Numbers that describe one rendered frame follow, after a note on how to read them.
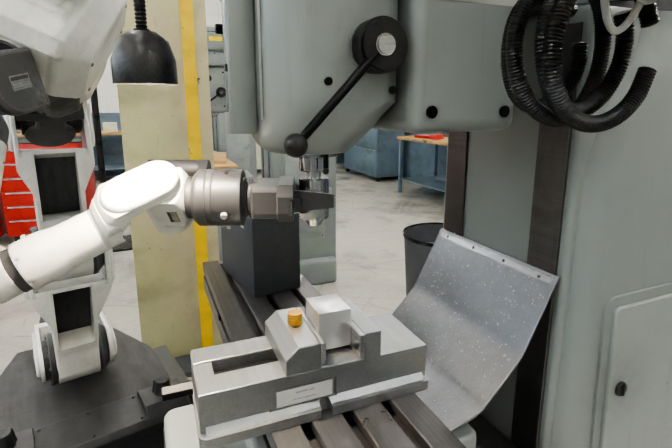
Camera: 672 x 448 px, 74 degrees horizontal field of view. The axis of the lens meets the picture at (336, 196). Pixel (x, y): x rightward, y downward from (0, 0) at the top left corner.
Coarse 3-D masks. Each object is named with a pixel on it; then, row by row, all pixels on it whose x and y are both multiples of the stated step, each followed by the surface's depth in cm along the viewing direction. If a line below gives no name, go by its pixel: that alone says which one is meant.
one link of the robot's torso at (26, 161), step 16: (16, 144) 101; (16, 160) 101; (32, 160) 102; (48, 160) 107; (64, 160) 109; (80, 160) 108; (32, 176) 102; (48, 176) 108; (64, 176) 110; (80, 176) 108; (32, 192) 103; (48, 192) 109; (64, 192) 111; (80, 192) 109; (48, 208) 110; (64, 208) 112; (80, 208) 113; (48, 224) 106; (96, 256) 112; (80, 272) 112; (96, 272) 115
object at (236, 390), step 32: (352, 320) 69; (384, 320) 78; (192, 352) 68; (224, 352) 68; (256, 352) 68; (352, 352) 68; (384, 352) 68; (416, 352) 70; (192, 384) 69; (224, 384) 60; (256, 384) 60; (288, 384) 62; (320, 384) 64; (352, 384) 66; (384, 384) 68; (416, 384) 69; (224, 416) 60; (256, 416) 61; (288, 416) 62; (320, 416) 64
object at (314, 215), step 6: (300, 186) 69; (306, 186) 68; (312, 186) 68; (318, 186) 68; (324, 186) 69; (324, 192) 69; (312, 210) 69; (318, 210) 69; (324, 210) 70; (300, 216) 71; (306, 216) 70; (312, 216) 69; (318, 216) 69; (324, 216) 70
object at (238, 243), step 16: (256, 224) 100; (272, 224) 102; (288, 224) 104; (224, 240) 117; (240, 240) 107; (256, 240) 101; (272, 240) 103; (288, 240) 105; (224, 256) 118; (240, 256) 108; (256, 256) 101; (272, 256) 103; (288, 256) 106; (240, 272) 109; (256, 272) 102; (272, 272) 104; (288, 272) 107; (256, 288) 103; (272, 288) 105; (288, 288) 107
